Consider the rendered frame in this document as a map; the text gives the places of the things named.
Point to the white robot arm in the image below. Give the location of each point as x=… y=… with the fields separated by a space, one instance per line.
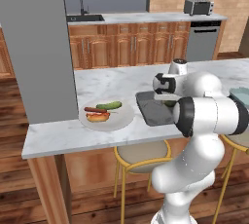
x=194 y=156

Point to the black sink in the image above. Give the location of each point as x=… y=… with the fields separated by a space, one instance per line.
x=85 y=18

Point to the silver toaster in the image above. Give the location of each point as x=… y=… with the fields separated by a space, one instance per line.
x=197 y=7

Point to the grey tupperware container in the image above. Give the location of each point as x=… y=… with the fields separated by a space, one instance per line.
x=154 y=112

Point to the hot dog in bun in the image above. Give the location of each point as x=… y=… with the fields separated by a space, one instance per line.
x=97 y=117

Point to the large white plate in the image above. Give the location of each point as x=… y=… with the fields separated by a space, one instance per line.
x=120 y=119

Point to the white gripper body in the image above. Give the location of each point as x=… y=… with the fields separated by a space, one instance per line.
x=164 y=97

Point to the wooden cupboard run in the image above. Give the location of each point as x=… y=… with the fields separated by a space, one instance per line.
x=129 y=46
x=5 y=56

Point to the green cucumber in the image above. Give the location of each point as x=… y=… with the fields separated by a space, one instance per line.
x=110 y=105

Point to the tall grey fridge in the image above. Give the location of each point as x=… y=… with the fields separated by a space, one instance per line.
x=35 y=46

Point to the wooden island base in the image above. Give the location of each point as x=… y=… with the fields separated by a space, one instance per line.
x=90 y=176

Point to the grey dishwasher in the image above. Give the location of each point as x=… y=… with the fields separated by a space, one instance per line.
x=202 y=43

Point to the small green vegetable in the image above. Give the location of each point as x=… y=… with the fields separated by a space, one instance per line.
x=169 y=104

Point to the brown sausage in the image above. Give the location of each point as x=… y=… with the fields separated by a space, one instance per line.
x=94 y=109

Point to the black tap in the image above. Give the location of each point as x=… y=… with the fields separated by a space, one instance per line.
x=81 y=5

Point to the teal tupperware container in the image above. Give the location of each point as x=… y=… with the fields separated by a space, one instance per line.
x=240 y=94

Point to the yellow stool with beige seat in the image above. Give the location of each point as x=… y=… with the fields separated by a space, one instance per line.
x=142 y=156
x=238 y=143

